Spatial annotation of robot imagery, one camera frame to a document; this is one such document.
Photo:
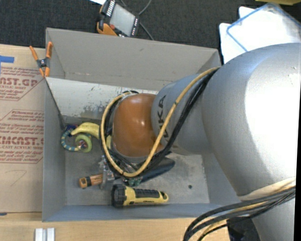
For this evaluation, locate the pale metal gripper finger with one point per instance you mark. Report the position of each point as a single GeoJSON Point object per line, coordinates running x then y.
{"type": "Point", "coordinates": [106, 183]}
{"type": "Point", "coordinates": [109, 173]}

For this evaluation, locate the yellow and black flashlight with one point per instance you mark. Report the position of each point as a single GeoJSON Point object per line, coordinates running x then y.
{"type": "Point", "coordinates": [139, 196]}

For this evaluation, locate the yellow banana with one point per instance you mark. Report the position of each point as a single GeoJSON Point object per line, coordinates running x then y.
{"type": "Point", "coordinates": [88, 129]}

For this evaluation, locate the dark blue oblong object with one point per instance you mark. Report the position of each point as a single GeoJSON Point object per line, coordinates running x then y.
{"type": "Point", "coordinates": [161, 167]}

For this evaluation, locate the brown cardboard board red print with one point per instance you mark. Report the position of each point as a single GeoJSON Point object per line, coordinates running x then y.
{"type": "Point", "coordinates": [16, 181]}

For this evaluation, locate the grey metal bin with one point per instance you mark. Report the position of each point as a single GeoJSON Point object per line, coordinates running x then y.
{"type": "Point", "coordinates": [133, 63]}

